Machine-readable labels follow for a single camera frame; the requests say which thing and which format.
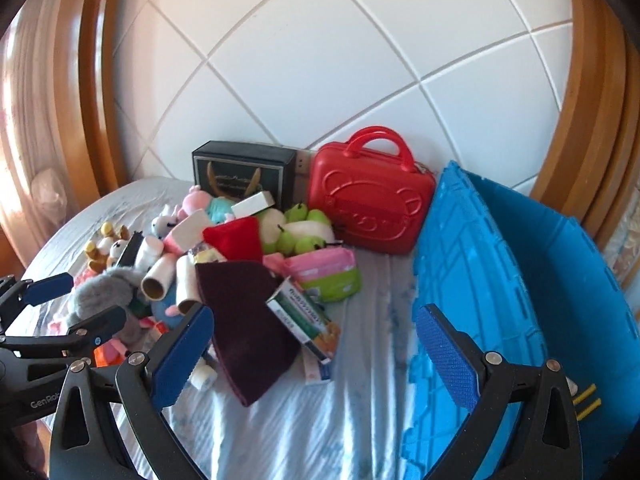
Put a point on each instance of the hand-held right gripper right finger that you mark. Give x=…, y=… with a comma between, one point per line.
x=445, y=355

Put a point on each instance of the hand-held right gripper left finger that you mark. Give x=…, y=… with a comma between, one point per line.
x=180, y=355

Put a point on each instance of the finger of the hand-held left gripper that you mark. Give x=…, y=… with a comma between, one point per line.
x=50, y=286
x=100, y=324

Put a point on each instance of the grey plush toy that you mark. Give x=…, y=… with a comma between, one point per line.
x=105, y=292

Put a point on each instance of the dark maroon cloth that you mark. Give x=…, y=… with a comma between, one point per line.
x=245, y=320

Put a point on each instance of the blue plastic crate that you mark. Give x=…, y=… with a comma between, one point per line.
x=500, y=285

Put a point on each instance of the long white medicine box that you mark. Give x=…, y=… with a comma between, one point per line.
x=318, y=371

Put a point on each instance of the yellow duck snowball clamp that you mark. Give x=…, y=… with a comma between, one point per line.
x=586, y=401

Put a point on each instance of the blue plush toy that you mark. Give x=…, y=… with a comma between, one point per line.
x=167, y=311

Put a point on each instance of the yellow brown bear plush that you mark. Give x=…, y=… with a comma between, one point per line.
x=100, y=247

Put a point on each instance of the white cardboard tube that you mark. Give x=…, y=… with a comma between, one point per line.
x=187, y=280
x=157, y=278

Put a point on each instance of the white big-eyed plush toy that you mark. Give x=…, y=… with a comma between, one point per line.
x=119, y=249

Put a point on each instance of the black rectangular object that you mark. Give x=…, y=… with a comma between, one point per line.
x=128, y=250

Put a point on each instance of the white rabbit plush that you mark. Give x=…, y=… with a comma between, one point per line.
x=165, y=222

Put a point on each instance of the pink white paper box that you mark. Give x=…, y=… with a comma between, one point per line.
x=190, y=232

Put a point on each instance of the red plush toy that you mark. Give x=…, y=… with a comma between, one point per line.
x=232, y=240

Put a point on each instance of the long green medicine box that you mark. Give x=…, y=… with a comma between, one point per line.
x=302, y=317

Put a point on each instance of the pink green wipes pack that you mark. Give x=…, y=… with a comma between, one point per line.
x=327, y=272

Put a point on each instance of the teal plush toy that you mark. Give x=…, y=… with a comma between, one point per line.
x=220, y=210

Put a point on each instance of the pink pig plush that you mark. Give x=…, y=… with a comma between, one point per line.
x=193, y=200

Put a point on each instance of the small white box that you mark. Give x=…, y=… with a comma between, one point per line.
x=252, y=204

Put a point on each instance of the green frog plush toy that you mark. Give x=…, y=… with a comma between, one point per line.
x=295, y=232

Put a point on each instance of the red plastic carry case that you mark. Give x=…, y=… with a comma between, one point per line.
x=370, y=195

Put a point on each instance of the black gift box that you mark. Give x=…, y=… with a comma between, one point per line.
x=240, y=170

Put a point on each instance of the rolled patterned carpet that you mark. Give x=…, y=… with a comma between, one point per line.
x=624, y=247

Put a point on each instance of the wooden door frame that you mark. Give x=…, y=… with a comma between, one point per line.
x=595, y=110
x=100, y=85

